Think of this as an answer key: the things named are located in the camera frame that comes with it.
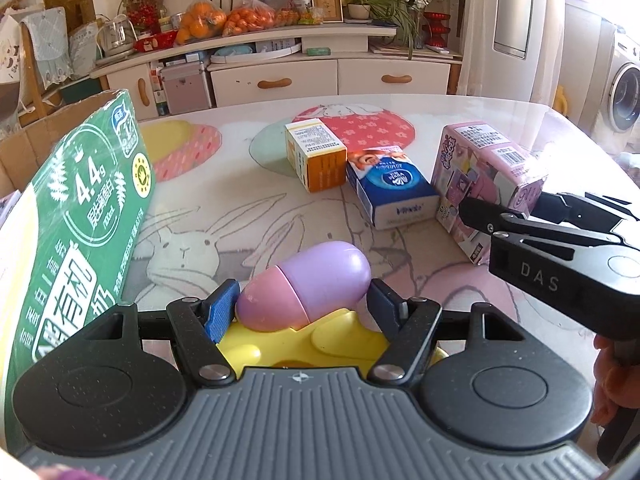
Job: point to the bag of oranges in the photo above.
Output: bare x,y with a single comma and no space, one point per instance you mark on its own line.
202,20

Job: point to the orange white medicine box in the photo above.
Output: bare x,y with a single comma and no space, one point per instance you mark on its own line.
316,154

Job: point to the glass kettle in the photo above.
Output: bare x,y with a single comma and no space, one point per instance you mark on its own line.
116,36

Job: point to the bag of small tangerines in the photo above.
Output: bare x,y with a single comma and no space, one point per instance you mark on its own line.
249,16

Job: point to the person hand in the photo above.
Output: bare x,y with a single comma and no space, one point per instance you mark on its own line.
617,385

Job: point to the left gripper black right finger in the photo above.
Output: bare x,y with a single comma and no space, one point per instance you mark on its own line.
409,326

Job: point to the blue vinda tissue pack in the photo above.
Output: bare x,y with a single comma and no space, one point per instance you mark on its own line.
391,189

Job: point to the white tv cabinet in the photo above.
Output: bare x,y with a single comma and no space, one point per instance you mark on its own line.
326,60

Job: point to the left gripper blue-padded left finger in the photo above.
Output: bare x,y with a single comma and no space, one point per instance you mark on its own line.
198,326

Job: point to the yellow toy gun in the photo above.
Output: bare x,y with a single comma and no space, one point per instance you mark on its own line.
336,340

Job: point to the purple pink toy egg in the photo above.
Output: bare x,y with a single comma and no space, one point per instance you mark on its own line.
305,287

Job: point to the green milk carton box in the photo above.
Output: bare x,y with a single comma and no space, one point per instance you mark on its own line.
67,243

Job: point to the washing machine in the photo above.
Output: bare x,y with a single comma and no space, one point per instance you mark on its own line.
617,97

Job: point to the framed picture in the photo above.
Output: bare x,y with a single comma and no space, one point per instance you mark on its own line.
332,10

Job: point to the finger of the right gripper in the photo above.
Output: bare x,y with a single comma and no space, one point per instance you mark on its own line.
490,218

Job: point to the pink purple toy box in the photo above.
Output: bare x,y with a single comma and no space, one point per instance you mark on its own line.
476,160

